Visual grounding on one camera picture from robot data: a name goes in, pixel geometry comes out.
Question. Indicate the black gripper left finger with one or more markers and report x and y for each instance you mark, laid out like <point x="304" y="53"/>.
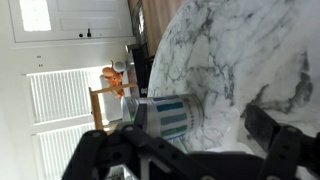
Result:
<point x="116" y="153"/>

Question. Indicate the orange plush toy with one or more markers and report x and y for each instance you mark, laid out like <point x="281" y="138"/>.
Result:
<point x="113" y="80"/>

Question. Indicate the dark chair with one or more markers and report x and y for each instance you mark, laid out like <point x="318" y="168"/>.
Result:
<point x="141" y="70"/>

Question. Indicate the white door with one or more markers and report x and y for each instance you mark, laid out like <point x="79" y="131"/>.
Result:
<point x="83" y="16"/>

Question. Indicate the silver cup with blue stripes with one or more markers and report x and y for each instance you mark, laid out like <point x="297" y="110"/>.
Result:
<point x="166" y="116"/>

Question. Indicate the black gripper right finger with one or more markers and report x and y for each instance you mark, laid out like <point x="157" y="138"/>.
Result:
<point x="286" y="150"/>

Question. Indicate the clear measuring cup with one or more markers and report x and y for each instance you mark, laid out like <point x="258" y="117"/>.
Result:
<point x="233" y="136"/>

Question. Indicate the white window blind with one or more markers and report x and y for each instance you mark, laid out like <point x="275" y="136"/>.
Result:
<point x="60" y="96"/>
<point x="63" y="150"/>

